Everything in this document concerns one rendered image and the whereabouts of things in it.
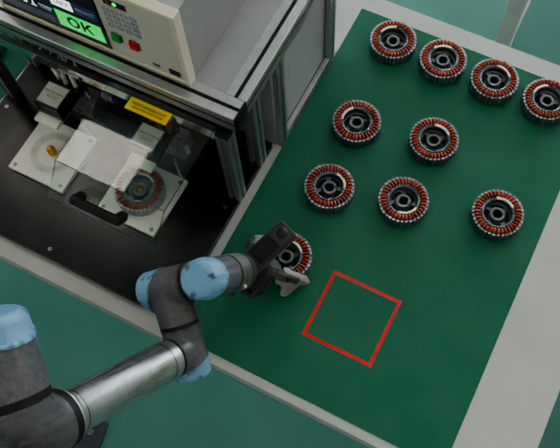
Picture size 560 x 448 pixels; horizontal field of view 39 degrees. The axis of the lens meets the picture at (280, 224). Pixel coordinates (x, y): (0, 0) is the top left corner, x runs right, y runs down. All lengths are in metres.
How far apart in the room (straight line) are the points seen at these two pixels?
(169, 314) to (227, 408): 0.97
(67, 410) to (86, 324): 1.31
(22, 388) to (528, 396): 0.99
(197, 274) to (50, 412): 0.36
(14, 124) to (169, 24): 0.71
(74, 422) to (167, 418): 1.18
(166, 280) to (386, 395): 0.51
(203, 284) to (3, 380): 0.40
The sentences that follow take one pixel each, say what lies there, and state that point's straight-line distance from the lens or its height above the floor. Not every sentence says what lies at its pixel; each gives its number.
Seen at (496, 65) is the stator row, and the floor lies 0.79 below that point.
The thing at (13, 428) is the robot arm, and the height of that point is 1.24.
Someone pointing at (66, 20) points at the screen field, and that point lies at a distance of 1.59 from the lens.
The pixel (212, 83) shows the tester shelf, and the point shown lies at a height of 1.11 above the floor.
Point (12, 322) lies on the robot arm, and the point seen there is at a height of 1.29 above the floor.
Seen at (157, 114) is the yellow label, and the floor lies 1.07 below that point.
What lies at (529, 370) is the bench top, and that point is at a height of 0.75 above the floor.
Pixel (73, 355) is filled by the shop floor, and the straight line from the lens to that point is 2.55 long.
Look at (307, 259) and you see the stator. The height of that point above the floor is 0.79.
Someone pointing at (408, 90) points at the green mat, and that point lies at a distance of 1.94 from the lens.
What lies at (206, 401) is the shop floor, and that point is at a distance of 2.43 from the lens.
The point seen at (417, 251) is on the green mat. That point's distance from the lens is 1.75.
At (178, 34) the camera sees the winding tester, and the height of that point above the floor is 1.27.
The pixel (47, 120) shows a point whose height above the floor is 0.88.
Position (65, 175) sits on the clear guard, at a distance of 1.55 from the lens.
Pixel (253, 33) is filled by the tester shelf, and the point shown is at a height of 1.11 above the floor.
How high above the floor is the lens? 2.37
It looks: 67 degrees down
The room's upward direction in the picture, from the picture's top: 6 degrees counter-clockwise
